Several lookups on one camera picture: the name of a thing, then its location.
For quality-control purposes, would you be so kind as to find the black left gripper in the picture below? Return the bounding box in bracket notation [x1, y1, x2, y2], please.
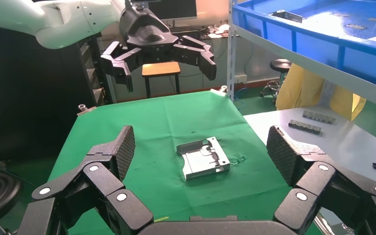
[100, 6, 217, 93]

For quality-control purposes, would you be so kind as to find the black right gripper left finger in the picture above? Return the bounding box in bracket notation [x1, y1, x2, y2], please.
[16, 125, 155, 235]

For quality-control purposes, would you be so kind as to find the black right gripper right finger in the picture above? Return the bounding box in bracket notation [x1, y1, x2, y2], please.
[266, 125, 376, 235]

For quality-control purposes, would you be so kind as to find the wooden top stool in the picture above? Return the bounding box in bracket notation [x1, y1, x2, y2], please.
[141, 61, 182, 99]

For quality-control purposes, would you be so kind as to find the grey metal connector strip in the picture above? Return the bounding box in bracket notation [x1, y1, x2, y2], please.
[287, 119, 322, 135]
[302, 110, 337, 125]

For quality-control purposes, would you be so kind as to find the green table cloth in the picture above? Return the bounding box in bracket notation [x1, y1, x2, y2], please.
[47, 90, 323, 235]

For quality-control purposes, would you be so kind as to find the cluttered background desk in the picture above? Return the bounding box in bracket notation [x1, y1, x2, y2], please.
[168, 23, 231, 41]

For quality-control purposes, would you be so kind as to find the black computer monitor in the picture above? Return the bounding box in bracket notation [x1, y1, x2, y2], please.
[147, 0, 198, 21]

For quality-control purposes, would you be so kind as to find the yellow plastic bag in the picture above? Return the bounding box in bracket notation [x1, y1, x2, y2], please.
[275, 63, 367, 121]

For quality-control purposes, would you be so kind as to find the black drawer cabinet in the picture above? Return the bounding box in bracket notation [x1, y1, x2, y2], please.
[77, 32, 116, 106]

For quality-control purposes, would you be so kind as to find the black round wheeled stool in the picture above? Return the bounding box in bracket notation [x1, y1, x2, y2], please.
[260, 58, 292, 98]

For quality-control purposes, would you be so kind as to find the blue plastic bin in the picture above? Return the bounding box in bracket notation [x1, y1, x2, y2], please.
[233, 0, 376, 93]

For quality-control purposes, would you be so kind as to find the white perforated shelf post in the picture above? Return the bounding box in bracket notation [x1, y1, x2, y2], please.
[226, 0, 238, 102]

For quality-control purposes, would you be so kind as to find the white wall outlet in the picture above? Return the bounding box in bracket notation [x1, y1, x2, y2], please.
[234, 73, 248, 86]

